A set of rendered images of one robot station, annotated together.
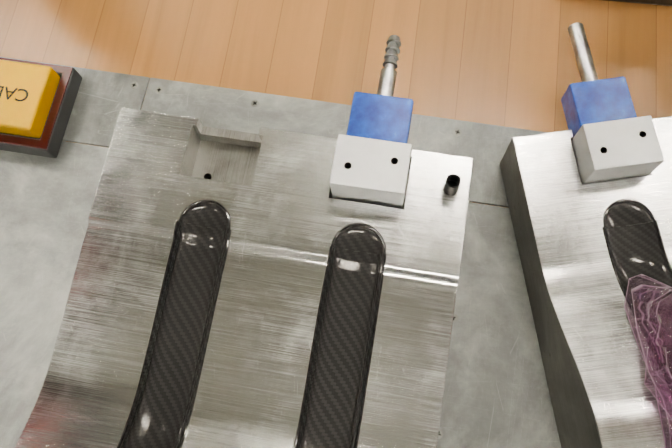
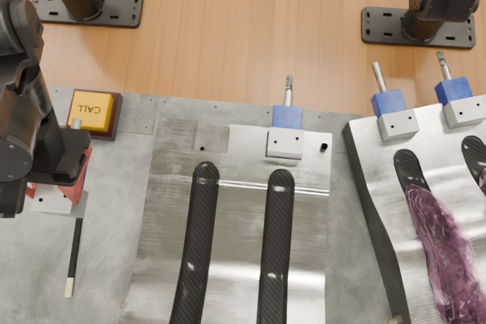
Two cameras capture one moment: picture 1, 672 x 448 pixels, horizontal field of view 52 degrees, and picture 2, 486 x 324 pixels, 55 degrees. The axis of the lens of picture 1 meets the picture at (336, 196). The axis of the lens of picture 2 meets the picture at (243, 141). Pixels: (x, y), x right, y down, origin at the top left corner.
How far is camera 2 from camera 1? 0.21 m
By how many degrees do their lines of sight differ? 4
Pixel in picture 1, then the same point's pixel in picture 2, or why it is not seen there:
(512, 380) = (354, 238)
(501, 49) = (338, 72)
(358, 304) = (283, 206)
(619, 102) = (398, 102)
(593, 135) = (387, 119)
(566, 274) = (377, 186)
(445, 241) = (322, 174)
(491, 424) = (346, 259)
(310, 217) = (257, 166)
